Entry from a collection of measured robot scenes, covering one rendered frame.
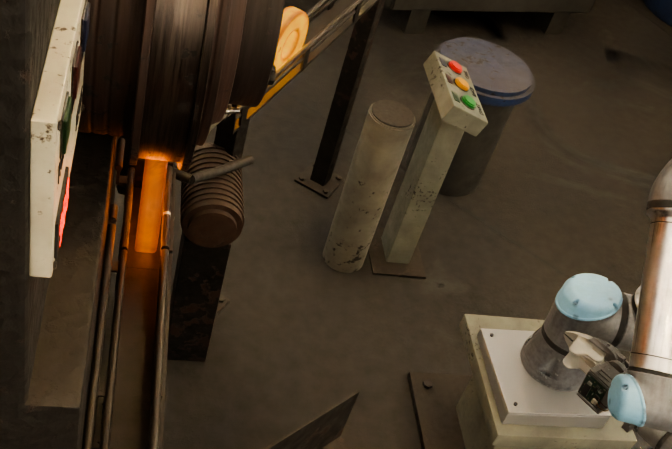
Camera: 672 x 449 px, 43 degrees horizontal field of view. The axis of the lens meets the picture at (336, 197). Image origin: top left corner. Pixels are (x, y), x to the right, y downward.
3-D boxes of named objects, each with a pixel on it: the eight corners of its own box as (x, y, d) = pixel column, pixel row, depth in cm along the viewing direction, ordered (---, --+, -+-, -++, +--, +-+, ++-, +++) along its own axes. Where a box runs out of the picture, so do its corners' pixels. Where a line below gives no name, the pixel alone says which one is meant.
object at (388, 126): (324, 272, 237) (373, 124, 204) (320, 241, 246) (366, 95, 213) (365, 275, 240) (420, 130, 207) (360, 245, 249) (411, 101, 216)
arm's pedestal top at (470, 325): (582, 333, 206) (589, 322, 203) (629, 451, 182) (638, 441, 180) (458, 324, 198) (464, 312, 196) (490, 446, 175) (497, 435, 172)
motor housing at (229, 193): (156, 370, 200) (183, 204, 166) (160, 299, 216) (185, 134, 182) (211, 372, 203) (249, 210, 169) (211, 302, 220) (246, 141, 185)
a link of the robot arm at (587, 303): (540, 307, 184) (562, 261, 176) (600, 320, 184) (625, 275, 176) (545, 347, 174) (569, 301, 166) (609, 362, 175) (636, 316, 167)
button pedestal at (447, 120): (373, 281, 239) (442, 104, 200) (362, 221, 257) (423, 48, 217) (427, 285, 243) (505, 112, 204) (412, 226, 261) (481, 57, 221)
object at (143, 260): (117, 269, 134) (118, 266, 134) (125, 189, 148) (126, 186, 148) (165, 273, 136) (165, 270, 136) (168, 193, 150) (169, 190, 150)
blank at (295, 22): (262, 24, 174) (276, 31, 173) (301, -7, 184) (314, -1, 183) (253, 83, 185) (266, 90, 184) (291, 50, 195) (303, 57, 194)
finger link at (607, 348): (591, 334, 157) (629, 367, 152) (597, 331, 158) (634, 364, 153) (582, 351, 160) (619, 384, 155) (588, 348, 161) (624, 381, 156)
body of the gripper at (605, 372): (587, 365, 152) (641, 414, 145) (617, 348, 156) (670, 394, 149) (572, 392, 156) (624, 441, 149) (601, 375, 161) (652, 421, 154)
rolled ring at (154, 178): (171, 114, 136) (150, 111, 135) (165, 191, 122) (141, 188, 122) (160, 199, 148) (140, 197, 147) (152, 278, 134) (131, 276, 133)
